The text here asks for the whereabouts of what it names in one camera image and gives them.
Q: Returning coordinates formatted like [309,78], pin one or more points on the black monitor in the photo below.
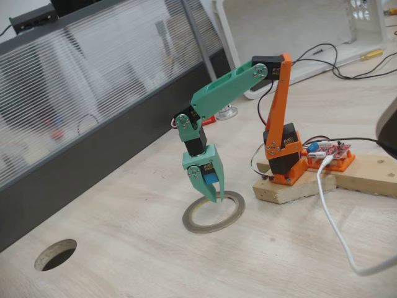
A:
[71,6]

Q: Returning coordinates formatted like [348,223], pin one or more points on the red controller board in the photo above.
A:
[335,150]

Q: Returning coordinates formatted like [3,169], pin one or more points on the black hub device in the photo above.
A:
[34,17]

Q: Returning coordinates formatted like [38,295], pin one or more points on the orange board holder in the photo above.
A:
[341,166]

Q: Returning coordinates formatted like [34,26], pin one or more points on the grey rounded device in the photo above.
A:
[389,124]

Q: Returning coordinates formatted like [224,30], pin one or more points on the small red box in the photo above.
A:
[209,120]

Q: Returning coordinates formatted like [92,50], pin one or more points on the blue cube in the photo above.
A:
[211,179]

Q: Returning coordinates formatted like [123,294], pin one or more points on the orange and teal robot arm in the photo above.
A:
[279,102]

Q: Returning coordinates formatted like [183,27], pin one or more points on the frosted desk partition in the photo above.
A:
[93,77]

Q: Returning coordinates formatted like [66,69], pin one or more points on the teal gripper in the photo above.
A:
[200,159]

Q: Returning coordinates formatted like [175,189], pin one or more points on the long wooden plank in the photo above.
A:
[366,174]

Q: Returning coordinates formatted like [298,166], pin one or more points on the silver metal knob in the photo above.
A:
[228,113]

